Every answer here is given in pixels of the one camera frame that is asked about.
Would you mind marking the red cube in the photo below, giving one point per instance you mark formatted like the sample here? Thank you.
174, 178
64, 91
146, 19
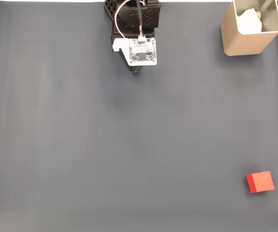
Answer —
260, 181

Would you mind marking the beige box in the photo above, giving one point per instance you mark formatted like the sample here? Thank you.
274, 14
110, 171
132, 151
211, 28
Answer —
240, 43

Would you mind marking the dark grey mat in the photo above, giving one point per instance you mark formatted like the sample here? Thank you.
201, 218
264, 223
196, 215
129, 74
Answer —
81, 133

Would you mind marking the white crumpled paper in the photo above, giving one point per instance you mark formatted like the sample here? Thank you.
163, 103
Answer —
248, 21

